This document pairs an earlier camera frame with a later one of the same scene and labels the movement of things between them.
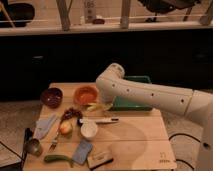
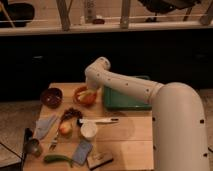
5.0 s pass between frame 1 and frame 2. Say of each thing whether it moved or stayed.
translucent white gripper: moved
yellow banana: moved
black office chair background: stayed
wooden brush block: stayed
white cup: stayed
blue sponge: stayed
